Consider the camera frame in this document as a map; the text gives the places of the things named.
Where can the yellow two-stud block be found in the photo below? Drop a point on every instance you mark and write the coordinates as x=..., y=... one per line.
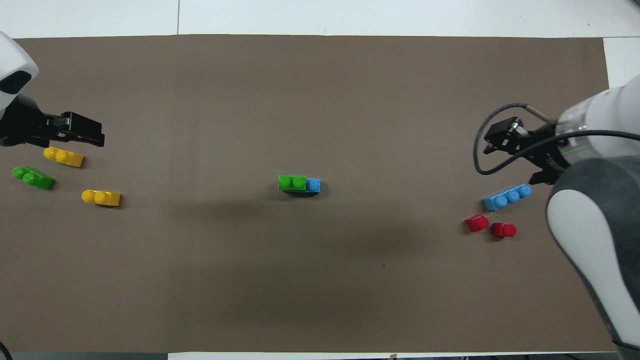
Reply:
x=101, y=198
x=64, y=157

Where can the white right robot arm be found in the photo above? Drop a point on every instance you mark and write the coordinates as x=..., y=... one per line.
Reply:
x=600, y=200

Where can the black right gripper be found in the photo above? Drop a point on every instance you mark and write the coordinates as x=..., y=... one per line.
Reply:
x=542, y=147

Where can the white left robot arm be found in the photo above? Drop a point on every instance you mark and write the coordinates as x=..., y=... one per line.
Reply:
x=15, y=60

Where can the brown table mat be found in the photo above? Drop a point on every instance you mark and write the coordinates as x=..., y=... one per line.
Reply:
x=320, y=100

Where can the blue three-stud block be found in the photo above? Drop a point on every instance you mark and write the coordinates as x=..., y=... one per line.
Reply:
x=507, y=197
x=313, y=186

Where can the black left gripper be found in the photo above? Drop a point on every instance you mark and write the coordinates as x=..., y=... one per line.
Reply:
x=20, y=125

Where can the red one-stud block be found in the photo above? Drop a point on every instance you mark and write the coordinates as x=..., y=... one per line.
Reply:
x=504, y=230
x=477, y=223

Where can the green two-stud block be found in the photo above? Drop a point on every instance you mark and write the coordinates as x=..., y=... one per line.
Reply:
x=292, y=182
x=33, y=178

